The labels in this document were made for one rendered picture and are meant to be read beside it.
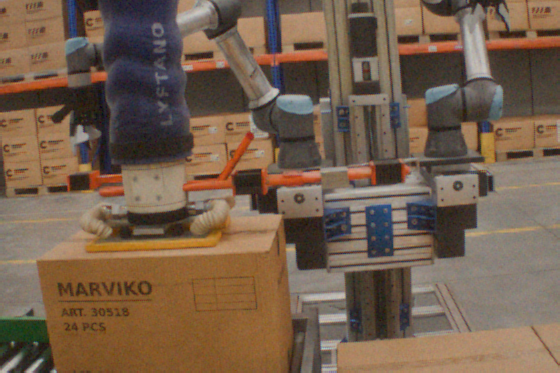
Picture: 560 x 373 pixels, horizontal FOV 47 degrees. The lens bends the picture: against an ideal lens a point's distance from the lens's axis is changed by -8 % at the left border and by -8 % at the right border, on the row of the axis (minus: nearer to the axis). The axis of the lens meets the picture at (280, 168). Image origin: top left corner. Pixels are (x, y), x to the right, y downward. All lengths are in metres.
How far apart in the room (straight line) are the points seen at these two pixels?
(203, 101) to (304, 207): 8.27
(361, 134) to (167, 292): 0.99
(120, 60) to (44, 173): 8.11
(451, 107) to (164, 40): 1.00
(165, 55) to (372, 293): 1.20
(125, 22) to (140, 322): 0.74
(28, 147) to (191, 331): 8.26
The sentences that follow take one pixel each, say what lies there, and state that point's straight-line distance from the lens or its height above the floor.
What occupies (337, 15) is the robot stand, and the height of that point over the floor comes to 1.54.
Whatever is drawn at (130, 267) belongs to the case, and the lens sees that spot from 1.67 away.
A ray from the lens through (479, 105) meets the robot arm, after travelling 2.26.
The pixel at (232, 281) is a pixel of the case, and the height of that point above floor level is 0.88.
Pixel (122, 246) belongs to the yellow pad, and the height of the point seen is 0.96.
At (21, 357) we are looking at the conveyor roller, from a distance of 2.26.
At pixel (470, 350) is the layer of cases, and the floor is 0.54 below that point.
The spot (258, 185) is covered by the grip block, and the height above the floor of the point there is 1.07.
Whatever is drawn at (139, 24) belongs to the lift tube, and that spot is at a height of 1.50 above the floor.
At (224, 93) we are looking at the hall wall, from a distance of 10.27.
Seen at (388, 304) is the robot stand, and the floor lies 0.51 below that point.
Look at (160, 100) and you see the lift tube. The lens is 1.70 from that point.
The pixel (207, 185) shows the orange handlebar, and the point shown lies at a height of 1.08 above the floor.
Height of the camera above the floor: 1.35
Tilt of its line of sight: 8 degrees down
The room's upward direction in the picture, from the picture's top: 5 degrees counter-clockwise
